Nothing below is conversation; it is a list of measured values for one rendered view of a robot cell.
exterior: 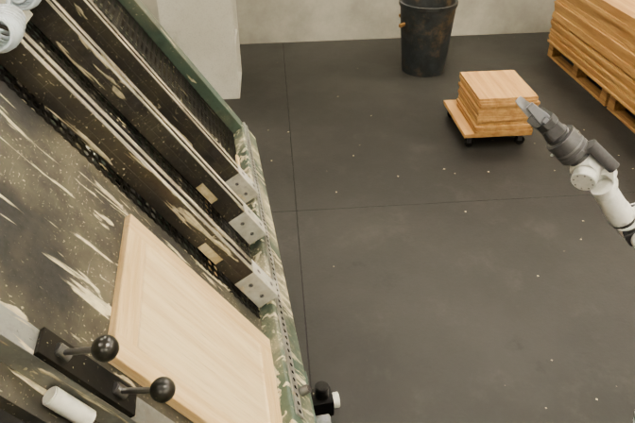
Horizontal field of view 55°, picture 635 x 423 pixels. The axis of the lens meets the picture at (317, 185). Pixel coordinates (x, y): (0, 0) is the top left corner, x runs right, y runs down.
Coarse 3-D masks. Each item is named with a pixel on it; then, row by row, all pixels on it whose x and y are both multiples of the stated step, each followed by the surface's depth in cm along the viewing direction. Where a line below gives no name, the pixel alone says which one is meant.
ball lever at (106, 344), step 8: (104, 336) 84; (112, 336) 85; (96, 344) 83; (104, 344) 83; (112, 344) 84; (56, 352) 89; (64, 352) 89; (72, 352) 88; (80, 352) 87; (88, 352) 86; (96, 352) 83; (104, 352) 83; (112, 352) 83; (64, 360) 90; (96, 360) 83; (104, 360) 83
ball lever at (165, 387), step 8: (120, 384) 96; (152, 384) 90; (160, 384) 90; (168, 384) 90; (120, 392) 96; (128, 392) 95; (136, 392) 94; (144, 392) 93; (152, 392) 89; (160, 392) 89; (168, 392) 90; (160, 400) 89; (168, 400) 90
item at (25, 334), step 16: (0, 304) 86; (0, 320) 85; (16, 320) 87; (0, 336) 84; (16, 336) 86; (32, 336) 88; (0, 352) 85; (16, 352) 86; (32, 352) 87; (16, 368) 87; (32, 368) 88; (48, 368) 88; (48, 384) 90; (64, 384) 90; (80, 400) 93; (96, 400) 93; (96, 416) 95; (112, 416) 96; (128, 416) 97; (144, 416) 100; (160, 416) 104
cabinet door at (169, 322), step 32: (128, 224) 139; (128, 256) 130; (160, 256) 143; (128, 288) 122; (160, 288) 134; (192, 288) 148; (128, 320) 116; (160, 320) 127; (192, 320) 139; (224, 320) 154; (128, 352) 110; (160, 352) 120; (192, 352) 131; (224, 352) 144; (256, 352) 160; (192, 384) 123; (224, 384) 135; (256, 384) 149; (192, 416) 118; (224, 416) 127; (256, 416) 140
